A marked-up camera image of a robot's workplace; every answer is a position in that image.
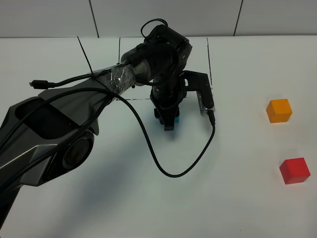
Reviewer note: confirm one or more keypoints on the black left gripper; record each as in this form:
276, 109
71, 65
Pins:
168, 94

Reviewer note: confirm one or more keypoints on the blue block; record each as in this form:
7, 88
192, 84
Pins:
176, 120

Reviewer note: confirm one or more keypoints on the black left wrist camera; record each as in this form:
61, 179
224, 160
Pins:
199, 83

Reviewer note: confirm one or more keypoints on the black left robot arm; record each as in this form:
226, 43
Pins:
53, 133

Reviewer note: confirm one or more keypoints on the red block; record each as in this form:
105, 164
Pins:
294, 170

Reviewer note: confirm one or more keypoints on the orange block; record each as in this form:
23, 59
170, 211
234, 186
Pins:
279, 110

